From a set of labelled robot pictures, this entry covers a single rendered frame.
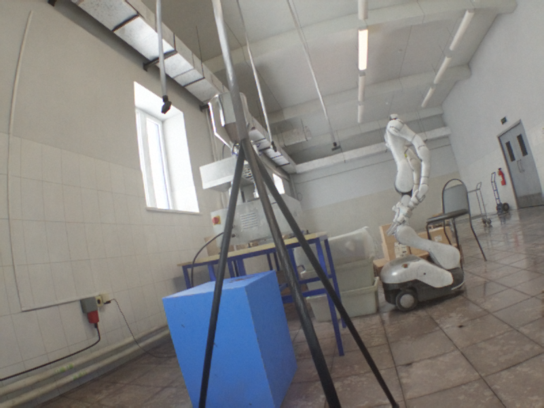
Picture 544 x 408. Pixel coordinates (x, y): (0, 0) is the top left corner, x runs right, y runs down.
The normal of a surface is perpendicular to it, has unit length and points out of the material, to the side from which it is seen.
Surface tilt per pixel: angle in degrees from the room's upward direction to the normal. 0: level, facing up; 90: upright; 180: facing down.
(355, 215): 90
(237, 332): 90
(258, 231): 90
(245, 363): 90
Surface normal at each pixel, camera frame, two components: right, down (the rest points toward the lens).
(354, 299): -0.36, 0.07
